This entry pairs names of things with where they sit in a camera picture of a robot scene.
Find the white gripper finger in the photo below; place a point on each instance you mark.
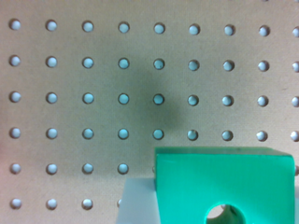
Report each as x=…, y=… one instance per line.
x=139, y=202

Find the green cube block with hole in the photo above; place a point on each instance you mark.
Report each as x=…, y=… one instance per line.
x=224, y=185

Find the brown pegboard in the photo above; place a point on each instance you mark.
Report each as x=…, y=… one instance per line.
x=87, y=85

